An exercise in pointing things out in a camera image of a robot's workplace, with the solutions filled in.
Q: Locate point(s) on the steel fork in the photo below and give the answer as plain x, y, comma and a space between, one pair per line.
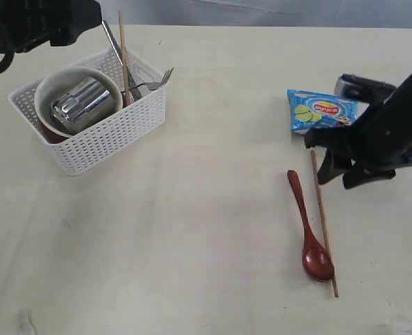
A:
153, 86

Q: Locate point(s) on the steel table knife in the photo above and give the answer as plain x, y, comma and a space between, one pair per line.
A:
135, 92

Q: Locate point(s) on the white woven plastic basket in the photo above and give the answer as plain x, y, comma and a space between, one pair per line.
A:
96, 144

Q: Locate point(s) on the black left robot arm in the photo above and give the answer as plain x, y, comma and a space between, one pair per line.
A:
24, 25

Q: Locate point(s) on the dark red wooden spoon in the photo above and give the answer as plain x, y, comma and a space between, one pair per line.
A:
315, 259

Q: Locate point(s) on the blue chips bag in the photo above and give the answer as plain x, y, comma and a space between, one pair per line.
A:
316, 110

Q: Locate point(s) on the brown red plate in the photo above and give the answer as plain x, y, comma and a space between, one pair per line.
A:
49, 135

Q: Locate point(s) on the wooden chopstick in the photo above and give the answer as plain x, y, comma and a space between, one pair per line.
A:
321, 204
126, 94

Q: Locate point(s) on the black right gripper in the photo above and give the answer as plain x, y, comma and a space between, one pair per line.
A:
380, 141

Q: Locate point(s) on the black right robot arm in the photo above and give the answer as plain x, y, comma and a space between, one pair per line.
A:
374, 93

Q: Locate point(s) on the shiny steel cup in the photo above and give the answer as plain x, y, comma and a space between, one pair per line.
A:
89, 98

